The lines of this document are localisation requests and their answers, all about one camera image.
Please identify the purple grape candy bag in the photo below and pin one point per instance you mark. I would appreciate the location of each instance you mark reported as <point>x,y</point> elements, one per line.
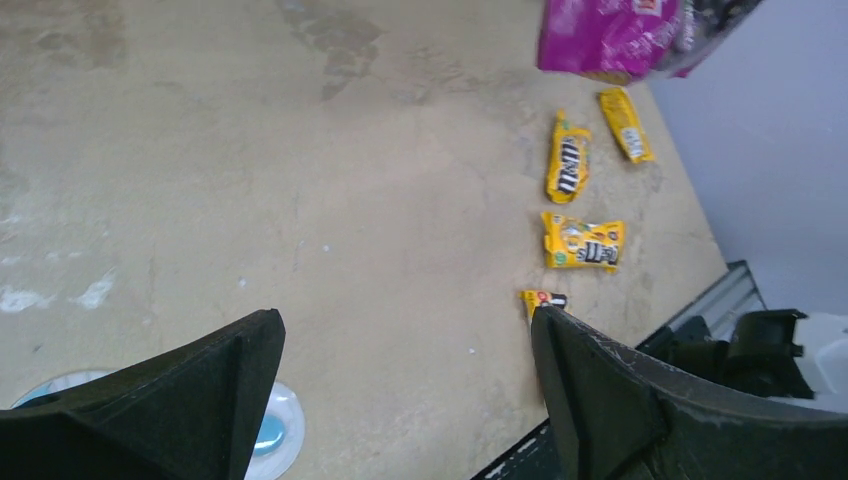
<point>621,42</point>

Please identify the yellow M&M bag top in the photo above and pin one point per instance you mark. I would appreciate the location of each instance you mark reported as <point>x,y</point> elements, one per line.
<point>568,166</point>

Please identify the blue toy blister pack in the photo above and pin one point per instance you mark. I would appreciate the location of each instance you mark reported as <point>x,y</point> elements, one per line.
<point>279,440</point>

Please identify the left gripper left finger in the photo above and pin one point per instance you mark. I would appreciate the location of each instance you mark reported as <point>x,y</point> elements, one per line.
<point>190,413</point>

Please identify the yellow M&M bag middle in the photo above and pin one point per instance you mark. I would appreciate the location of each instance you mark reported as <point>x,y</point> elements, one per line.
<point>572,243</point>

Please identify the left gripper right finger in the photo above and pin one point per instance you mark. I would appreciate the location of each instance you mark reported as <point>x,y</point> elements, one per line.
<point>743,436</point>

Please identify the small yellow candy packet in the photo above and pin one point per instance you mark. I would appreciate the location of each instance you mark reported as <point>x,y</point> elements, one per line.
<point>625,125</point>

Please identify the yellow m&m bag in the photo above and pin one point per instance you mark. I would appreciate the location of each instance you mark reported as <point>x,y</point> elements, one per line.
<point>533,299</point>
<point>568,166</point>
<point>572,243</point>

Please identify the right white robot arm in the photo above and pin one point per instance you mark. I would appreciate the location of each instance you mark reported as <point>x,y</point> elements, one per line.
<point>791,357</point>

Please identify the yellow M&M bag bottom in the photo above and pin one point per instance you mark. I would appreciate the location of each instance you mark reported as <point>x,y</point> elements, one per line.
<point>533,299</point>

